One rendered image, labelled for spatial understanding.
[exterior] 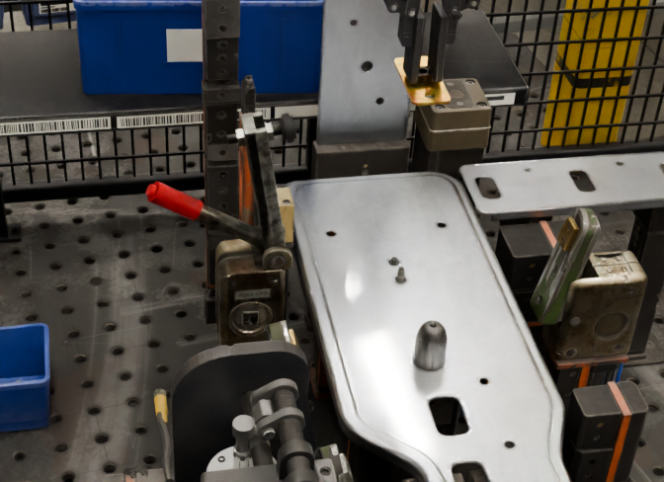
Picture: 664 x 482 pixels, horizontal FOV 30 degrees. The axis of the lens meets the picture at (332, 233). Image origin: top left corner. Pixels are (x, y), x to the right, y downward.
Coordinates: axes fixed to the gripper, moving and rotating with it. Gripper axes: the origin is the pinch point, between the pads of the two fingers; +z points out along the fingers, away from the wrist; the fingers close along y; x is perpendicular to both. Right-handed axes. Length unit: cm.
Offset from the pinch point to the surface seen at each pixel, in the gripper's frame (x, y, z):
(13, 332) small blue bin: 21, -43, 51
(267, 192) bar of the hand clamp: -1.9, -15.1, 14.7
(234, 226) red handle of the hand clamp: -0.9, -18.2, 19.5
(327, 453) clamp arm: -32.8, -14.7, 18.6
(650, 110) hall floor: 178, 125, 130
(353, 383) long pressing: -15.1, -8.3, 29.0
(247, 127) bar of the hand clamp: -0.9, -17.0, 7.7
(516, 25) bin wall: 209, 93, 117
